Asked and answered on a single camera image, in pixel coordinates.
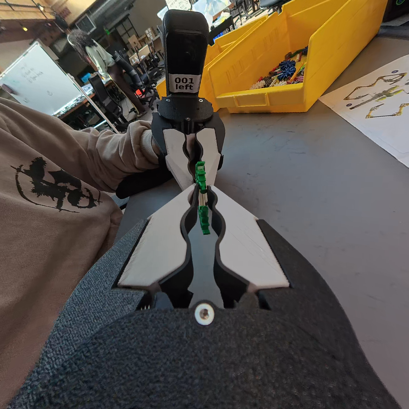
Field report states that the white board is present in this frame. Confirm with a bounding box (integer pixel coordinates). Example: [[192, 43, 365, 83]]
[[0, 42, 85, 117]]

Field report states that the grey desk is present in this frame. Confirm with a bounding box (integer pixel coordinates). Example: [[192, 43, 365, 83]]
[[118, 35, 409, 409]]

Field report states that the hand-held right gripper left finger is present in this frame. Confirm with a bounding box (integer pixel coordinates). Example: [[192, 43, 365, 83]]
[[117, 186, 201, 296]]

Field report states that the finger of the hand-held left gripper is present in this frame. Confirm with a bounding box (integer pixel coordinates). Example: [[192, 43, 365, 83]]
[[196, 127, 222, 187], [164, 128, 196, 190]]

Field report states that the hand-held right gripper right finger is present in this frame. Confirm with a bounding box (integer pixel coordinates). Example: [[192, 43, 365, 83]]
[[205, 186, 291, 296]]

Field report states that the fold-out toy instruction sheet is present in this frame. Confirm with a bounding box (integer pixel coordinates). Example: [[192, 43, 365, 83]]
[[319, 55, 409, 168]]

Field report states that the black office chair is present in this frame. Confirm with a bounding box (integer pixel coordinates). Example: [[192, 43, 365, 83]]
[[88, 72, 130, 130]]

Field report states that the yellow parts bin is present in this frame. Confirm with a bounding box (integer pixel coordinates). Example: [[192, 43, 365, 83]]
[[156, 13, 270, 106], [208, 0, 388, 114]]

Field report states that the pile of toy pieces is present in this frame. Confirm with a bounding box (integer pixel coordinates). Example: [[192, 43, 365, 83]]
[[251, 48, 309, 90]]

